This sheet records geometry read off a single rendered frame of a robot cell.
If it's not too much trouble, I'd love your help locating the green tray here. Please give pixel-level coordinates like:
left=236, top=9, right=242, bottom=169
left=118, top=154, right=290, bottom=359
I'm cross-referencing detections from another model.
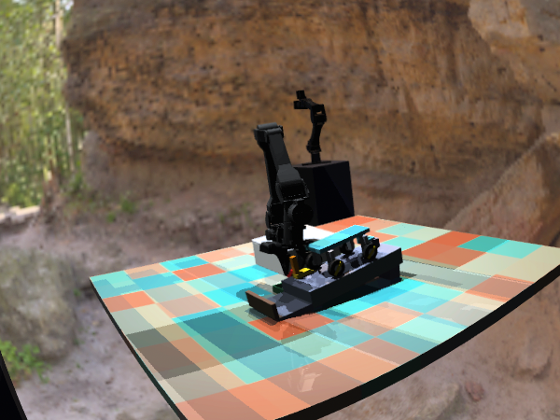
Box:
left=272, top=283, right=284, bottom=294

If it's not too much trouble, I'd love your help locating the yellow chock with orange handle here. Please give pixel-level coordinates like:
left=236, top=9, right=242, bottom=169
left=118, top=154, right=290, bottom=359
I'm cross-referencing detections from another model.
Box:
left=289, top=256, right=316, bottom=279

